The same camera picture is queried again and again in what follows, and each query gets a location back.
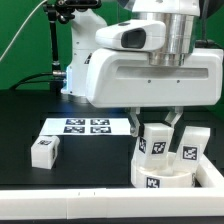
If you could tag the white L-shaped fence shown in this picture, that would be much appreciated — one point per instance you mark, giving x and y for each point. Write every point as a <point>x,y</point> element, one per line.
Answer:
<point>205,200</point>

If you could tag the white marker sheet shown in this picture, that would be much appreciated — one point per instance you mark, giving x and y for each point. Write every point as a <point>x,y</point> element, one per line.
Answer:
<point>85,126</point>

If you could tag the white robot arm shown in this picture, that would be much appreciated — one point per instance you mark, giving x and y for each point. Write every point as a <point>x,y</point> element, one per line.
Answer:
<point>149,61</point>

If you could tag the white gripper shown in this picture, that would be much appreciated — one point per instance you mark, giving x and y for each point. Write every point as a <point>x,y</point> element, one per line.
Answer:
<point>126,79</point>

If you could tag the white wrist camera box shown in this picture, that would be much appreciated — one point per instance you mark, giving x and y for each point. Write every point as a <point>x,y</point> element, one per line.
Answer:
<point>133,35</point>

